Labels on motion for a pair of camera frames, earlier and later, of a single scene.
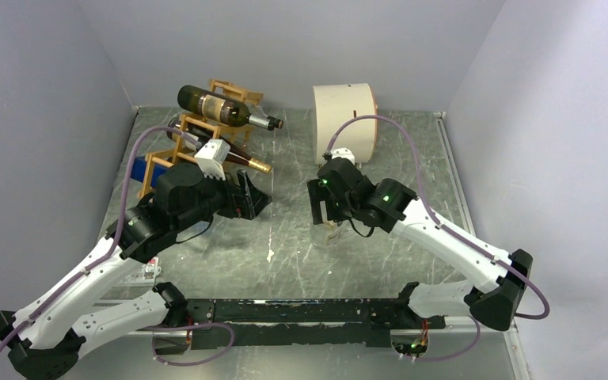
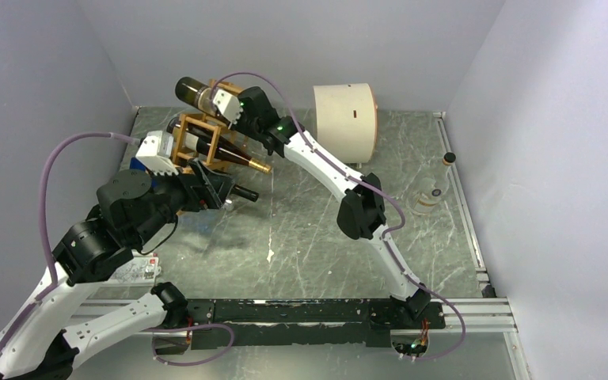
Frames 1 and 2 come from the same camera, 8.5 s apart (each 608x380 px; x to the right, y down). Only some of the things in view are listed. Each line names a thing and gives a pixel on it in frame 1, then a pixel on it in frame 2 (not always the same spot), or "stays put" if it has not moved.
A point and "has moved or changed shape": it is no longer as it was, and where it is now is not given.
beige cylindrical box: [336, 104] stays put
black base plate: [301, 323] stays put
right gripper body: [349, 210] → [248, 128]
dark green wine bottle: [220, 108] has moved or changed shape
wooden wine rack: [190, 125] stays put
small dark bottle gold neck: [326, 234] → [432, 188]
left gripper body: [231, 204] → [199, 195]
